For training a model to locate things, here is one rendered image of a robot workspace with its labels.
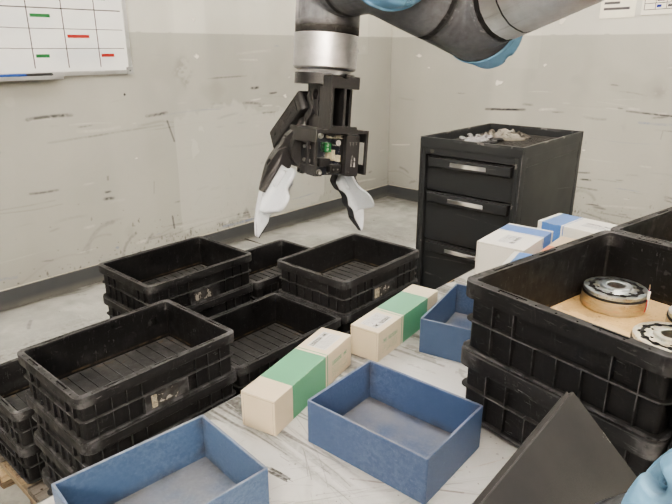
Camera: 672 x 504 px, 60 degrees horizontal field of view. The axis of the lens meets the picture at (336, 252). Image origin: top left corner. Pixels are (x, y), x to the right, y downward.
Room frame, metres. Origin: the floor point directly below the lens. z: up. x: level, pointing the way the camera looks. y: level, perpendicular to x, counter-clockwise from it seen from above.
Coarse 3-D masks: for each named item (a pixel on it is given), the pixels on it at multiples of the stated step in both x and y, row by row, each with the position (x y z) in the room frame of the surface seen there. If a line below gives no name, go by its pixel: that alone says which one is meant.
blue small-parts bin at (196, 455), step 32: (128, 448) 0.61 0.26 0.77; (160, 448) 0.63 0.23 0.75; (192, 448) 0.66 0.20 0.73; (224, 448) 0.64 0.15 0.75; (64, 480) 0.55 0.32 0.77; (96, 480) 0.58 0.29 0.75; (128, 480) 0.60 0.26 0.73; (160, 480) 0.63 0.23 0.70; (192, 480) 0.63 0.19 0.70; (224, 480) 0.63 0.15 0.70; (256, 480) 0.56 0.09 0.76
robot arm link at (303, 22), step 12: (300, 0) 0.71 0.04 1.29; (312, 0) 0.70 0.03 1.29; (324, 0) 0.68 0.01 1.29; (300, 12) 0.71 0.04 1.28; (312, 12) 0.69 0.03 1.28; (324, 12) 0.69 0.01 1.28; (336, 12) 0.68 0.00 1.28; (300, 24) 0.71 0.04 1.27; (312, 24) 0.69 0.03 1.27; (324, 24) 0.69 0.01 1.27; (336, 24) 0.69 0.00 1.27; (348, 24) 0.70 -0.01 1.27
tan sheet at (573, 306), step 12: (576, 300) 0.93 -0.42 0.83; (564, 312) 0.88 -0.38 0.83; (576, 312) 0.88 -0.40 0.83; (588, 312) 0.88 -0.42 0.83; (648, 312) 0.88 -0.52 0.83; (660, 312) 0.88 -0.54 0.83; (600, 324) 0.84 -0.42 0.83; (612, 324) 0.84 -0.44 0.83; (624, 324) 0.84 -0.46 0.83; (636, 324) 0.84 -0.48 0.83
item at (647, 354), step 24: (576, 240) 0.96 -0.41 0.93; (648, 240) 0.96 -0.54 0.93; (504, 264) 0.84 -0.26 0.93; (480, 288) 0.75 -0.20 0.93; (528, 312) 0.69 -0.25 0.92; (552, 312) 0.67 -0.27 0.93; (576, 336) 0.64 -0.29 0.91; (600, 336) 0.61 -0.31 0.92; (624, 336) 0.60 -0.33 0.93; (624, 360) 0.59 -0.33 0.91; (648, 360) 0.57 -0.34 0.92
